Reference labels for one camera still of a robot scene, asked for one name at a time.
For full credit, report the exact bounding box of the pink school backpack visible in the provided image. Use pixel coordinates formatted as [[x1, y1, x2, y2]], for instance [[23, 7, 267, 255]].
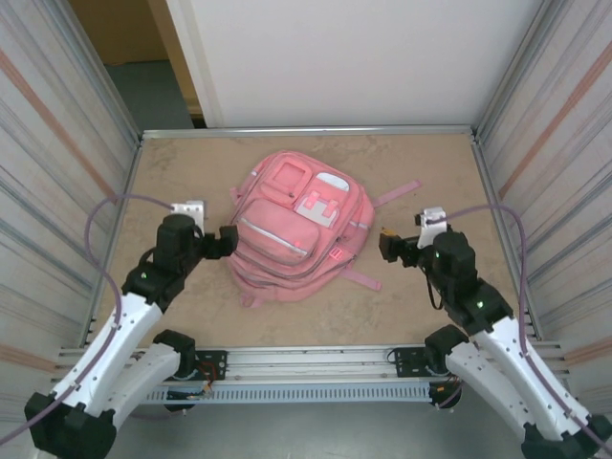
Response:
[[227, 148, 423, 310]]

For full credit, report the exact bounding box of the corrugated plastic side panel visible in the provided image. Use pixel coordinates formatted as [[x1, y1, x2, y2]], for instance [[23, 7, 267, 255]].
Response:
[[0, 0, 140, 422], [477, 0, 612, 407]]

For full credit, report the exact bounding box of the brown wooden door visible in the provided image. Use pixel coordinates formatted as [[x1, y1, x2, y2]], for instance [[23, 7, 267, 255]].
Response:
[[70, 0, 208, 128]]

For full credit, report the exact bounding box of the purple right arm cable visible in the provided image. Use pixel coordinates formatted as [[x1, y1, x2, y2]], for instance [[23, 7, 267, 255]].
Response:
[[425, 204, 612, 455]]

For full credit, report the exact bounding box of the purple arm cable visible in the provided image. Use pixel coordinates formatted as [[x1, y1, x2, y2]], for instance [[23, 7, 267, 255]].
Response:
[[425, 204, 612, 455], [0, 193, 176, 448]]

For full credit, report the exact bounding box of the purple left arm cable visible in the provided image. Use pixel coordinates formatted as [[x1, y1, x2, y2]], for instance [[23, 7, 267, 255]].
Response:
[[0, 193, 176, 448]]

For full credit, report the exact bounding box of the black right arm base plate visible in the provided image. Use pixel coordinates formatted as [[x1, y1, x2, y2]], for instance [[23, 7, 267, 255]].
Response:
[[392, 344, 434, 379]]

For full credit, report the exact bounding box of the aluminium table end rail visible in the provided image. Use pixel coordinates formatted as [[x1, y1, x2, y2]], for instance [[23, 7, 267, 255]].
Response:
[[141, 124, 474, 141]]

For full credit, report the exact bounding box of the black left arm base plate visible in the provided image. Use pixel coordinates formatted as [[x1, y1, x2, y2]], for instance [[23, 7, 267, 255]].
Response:
[[193, 349, 229, 383]]

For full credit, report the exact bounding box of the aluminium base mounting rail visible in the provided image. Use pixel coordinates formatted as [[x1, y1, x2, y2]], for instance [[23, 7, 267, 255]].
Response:
[[56, 341, 573, 383]]

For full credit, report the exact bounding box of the grey slotted cable duct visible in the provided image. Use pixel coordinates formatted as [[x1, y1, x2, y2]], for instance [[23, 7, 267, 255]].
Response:
[[138, 384, 431, 405]]

